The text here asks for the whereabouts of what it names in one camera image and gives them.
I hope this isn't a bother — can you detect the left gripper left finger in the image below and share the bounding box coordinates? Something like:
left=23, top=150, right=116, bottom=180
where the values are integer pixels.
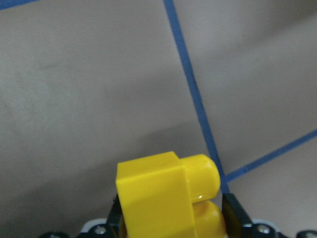
left=106, top=195, right=128, bottom=238

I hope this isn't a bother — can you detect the yellow toy block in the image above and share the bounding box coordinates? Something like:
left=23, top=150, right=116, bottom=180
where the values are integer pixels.
left=115, top=152, right=226, bottom=238

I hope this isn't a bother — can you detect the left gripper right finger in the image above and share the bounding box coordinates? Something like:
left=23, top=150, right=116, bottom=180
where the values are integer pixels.
left=221, top=193, right=253, bottom=238

